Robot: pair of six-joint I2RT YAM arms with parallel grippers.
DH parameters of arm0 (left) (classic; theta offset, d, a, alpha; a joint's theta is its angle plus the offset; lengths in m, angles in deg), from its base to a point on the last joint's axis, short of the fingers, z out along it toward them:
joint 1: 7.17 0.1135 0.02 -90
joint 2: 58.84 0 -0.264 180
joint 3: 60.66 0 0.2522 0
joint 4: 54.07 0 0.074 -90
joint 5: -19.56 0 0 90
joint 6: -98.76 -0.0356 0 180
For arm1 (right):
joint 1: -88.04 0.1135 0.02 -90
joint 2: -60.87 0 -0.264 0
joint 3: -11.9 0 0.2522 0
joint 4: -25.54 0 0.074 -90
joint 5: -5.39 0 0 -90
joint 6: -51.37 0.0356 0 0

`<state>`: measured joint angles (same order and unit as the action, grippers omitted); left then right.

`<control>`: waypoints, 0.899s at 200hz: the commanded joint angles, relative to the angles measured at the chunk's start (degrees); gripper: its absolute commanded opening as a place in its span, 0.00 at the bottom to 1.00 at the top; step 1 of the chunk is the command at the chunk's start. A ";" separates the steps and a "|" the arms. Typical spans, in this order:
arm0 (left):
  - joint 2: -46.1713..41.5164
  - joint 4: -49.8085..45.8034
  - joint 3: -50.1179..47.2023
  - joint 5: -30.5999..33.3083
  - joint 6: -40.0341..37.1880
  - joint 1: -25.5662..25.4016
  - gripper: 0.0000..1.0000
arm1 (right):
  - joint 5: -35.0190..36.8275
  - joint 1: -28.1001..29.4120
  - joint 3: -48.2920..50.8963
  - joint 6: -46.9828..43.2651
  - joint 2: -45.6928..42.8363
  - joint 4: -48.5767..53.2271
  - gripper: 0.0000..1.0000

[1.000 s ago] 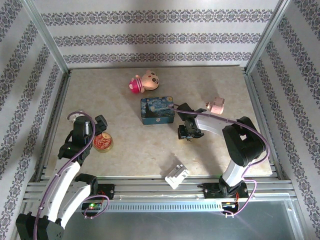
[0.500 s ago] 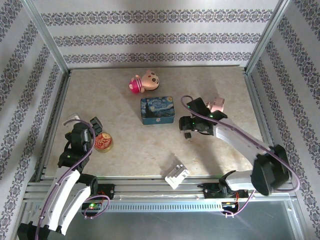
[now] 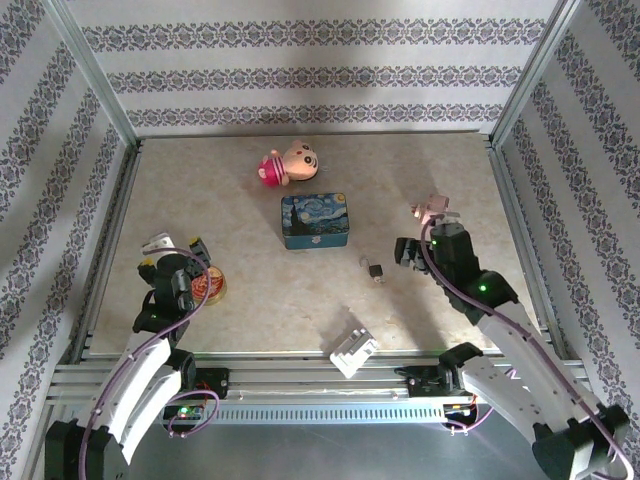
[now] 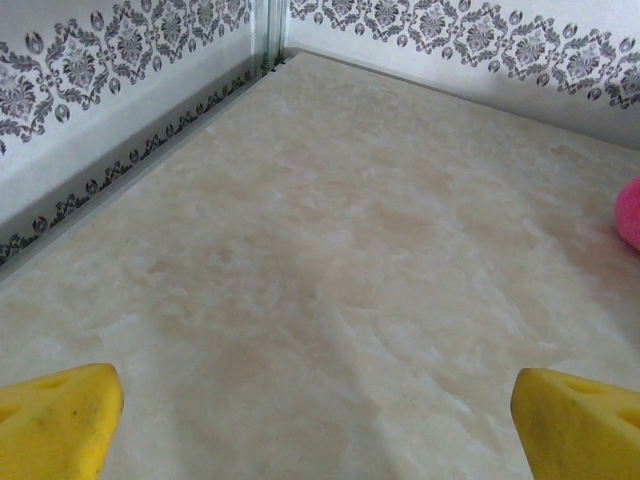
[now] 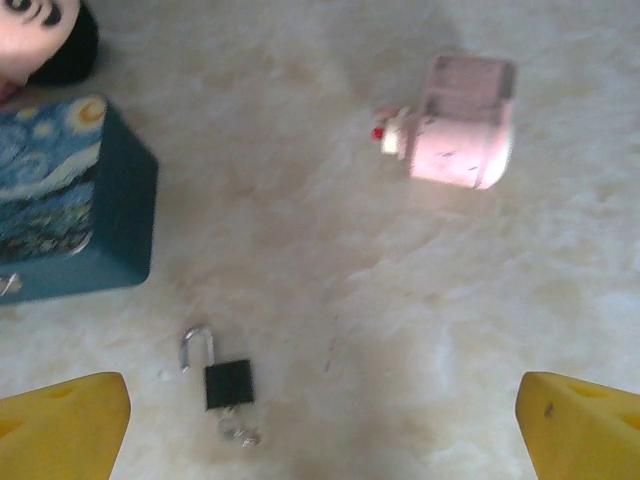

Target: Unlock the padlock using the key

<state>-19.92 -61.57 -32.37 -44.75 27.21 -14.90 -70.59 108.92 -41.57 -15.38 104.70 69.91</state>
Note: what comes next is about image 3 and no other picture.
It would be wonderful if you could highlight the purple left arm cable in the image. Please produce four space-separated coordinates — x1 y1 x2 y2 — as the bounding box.
78 247 221 480

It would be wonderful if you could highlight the aluminium frame post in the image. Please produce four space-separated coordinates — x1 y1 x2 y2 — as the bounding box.
490 0 586 149
42 0 141 149

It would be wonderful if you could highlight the grey slotted cable duct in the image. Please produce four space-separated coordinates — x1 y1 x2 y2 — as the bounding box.
162 403 446 425

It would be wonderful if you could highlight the aluminium thin frame rail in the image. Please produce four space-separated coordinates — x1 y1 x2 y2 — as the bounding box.
135 130 496 141

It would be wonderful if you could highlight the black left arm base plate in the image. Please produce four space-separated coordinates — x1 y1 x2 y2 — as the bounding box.
192 367 231 400

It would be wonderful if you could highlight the aluminium side rail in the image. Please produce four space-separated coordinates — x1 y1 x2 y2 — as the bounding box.
487 142 569 361
69 142 146 364

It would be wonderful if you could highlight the starry night tin box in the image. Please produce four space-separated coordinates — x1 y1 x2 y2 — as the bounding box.
280 193 351 251

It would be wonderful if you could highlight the red round tin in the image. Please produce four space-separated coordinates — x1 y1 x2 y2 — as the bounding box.
191 266 229 307

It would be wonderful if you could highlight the white plastic bracket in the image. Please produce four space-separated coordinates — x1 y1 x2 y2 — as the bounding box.
329 327 380 379

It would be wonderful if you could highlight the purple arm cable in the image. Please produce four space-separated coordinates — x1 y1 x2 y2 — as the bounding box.
421 214 632 480
78 247 221 480

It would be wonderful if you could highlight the small black padlock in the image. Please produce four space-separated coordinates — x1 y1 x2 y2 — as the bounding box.
358 256 385 282

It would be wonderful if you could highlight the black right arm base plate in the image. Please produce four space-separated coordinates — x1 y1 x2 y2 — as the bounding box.
394 366 476 399

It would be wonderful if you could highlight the pale pink toy bottle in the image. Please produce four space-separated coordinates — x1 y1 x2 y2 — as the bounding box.
409 194 450 226

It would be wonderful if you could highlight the pink plush doll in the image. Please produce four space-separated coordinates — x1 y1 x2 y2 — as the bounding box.
258 139 321 189

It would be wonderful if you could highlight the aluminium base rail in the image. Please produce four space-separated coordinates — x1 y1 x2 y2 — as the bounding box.
47 352 594 404

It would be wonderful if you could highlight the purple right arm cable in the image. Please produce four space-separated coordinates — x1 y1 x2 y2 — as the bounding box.
421 214 632 480

